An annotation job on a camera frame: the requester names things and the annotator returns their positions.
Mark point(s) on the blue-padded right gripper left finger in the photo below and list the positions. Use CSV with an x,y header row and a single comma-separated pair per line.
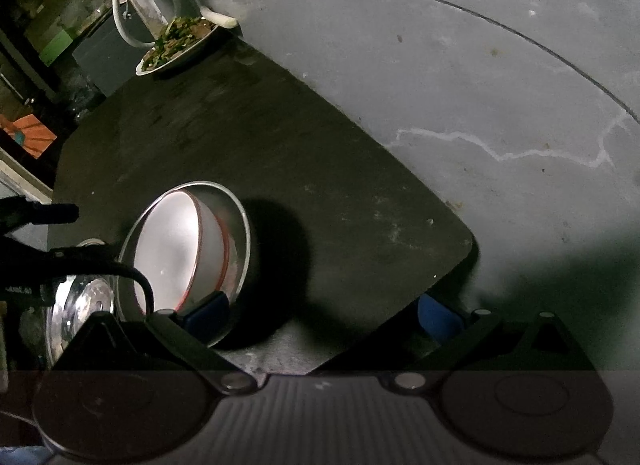
x,y
184,334

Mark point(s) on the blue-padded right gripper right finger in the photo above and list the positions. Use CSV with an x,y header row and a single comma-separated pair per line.
x,y
434,342

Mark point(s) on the stainless steel deep bowl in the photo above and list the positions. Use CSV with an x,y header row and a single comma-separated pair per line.
x,y
230,211

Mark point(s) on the white red-rimmed small bowl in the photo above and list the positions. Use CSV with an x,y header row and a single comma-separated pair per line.
x,y
183,250

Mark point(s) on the stainless steel round plate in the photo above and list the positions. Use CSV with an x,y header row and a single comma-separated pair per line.
x,y
80,294

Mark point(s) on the orange patterned cloth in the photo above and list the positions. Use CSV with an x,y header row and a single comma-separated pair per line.
x,y
29,133

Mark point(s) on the black rectangular table mat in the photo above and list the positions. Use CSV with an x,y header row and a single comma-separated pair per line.
x,y
346,235

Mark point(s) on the white plate of stir-fry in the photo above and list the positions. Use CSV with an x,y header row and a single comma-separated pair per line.
x,y
179,38

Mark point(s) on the white scallion stalk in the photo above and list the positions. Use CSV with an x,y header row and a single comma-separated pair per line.
x,y
218,19

